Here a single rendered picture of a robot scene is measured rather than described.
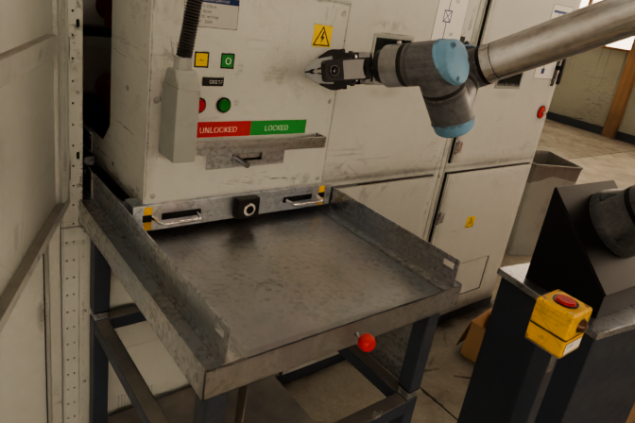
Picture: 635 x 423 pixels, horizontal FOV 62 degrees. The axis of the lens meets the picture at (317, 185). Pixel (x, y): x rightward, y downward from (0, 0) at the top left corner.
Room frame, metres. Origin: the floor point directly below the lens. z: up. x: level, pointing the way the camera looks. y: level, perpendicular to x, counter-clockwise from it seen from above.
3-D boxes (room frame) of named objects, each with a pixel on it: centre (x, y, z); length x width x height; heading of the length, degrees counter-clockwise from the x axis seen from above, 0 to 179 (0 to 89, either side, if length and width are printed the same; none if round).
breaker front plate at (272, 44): (1.18, 0.17, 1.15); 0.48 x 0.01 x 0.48; 131
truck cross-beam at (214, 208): (1.20, 0.18, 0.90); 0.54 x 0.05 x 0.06; 131
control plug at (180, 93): (1.00, 0.29, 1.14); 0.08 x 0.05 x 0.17; 41
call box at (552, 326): (0.95, -0.53, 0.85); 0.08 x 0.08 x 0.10; 40
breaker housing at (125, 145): (1.38, 0.34, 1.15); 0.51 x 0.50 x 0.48; 41
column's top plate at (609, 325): (1.33, -0.79, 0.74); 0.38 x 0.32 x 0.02; 122
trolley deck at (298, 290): (1.10, 0.10, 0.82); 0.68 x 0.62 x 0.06; 40
